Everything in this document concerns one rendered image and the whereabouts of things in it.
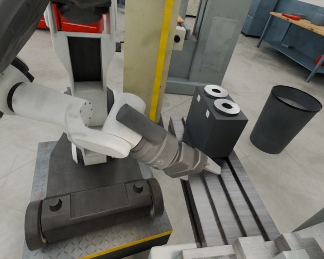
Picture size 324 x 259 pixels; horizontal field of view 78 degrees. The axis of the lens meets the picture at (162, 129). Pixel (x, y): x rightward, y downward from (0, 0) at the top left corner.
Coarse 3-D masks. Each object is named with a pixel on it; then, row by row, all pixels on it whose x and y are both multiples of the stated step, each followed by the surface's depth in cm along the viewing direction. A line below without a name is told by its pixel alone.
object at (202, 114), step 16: (208, 96) 74; (224, 96) 73; (192, 112) 83; (208, 112) 68; (224, 112) 65; (240, 112) 69; (192, 128) 83; (208, 128) 68; (224, 128) 67; (240, 128) 68; (208, 144) 71; (224, 144) 72
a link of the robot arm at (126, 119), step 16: (128, 96) 40; (112, 112) 38; (128, 112) 34; (112, 128) 36; (128, 128) 37; (144, 128) 35; (160, 128) 38; (144, 144) 40; (160, 144) 40; (144, 160) 41
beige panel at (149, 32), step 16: (128, 0) 148; (144, 0) 149; (160, 0) 151; (176, 0) 152; (128, 16) 155; (144, 16) 156; (160, 16) 158; (176, 16) 160; (128, 32) 162; (144, 32) 164; (160, 32) 166; (128, 48) 171; (144, 48) 172; (160, 48) 174; (128, 64) 180; (144, 64) 182; (160, 64) 184; (128, 80) 190; (144, 80) 192; (160, 80) 194; (144, 96) 204; (160, 96) 206; (144, 112) 217; (160, 112) 220
